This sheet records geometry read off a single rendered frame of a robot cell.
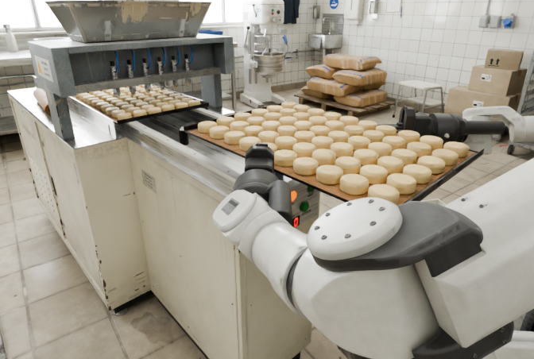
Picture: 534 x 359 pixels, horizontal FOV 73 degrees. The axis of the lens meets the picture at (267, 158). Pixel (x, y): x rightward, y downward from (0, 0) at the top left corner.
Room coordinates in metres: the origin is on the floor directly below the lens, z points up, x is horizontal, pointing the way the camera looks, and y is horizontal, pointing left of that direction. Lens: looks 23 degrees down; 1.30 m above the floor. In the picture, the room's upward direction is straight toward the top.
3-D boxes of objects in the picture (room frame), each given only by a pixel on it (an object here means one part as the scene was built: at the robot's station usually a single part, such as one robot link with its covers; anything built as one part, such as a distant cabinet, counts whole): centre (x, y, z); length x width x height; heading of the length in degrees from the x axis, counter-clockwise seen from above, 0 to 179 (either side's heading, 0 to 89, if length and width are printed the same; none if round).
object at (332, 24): (5.93, -0.95, 0.93); 0.99 x 0.38 x 1.09; 36
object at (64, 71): (1.55, 0.53, 1.01); 0.72 x 0.33 x 0.34; 132
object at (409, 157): (0.71, -0.29, 1.01); 0.05 x 0.05 x 0.02
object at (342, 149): (0.75, -0.17, 1.01); 0.05 x 0.05 x 0.02
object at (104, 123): (1.76, 1.00, 0.88); 1.28 x 0.01 x 0.07; 42
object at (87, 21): (1.55, 0.53, 1.25); 0.56 x 0.29 x 0.14; 132
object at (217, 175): (1.53, 0.71, 0.87); 2.01 x 0.03 x 0.07; 42
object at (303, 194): (0.90, -0.06, 0.77); 0.24 x 0.04 x 0.14; 132
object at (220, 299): (1.17, 0.18, 0.45); 0.70 x 0.34 x 0.90; 42
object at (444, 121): (0.92, -0.42, 1.00); 0.12 x 0.10 x 0.13; 88
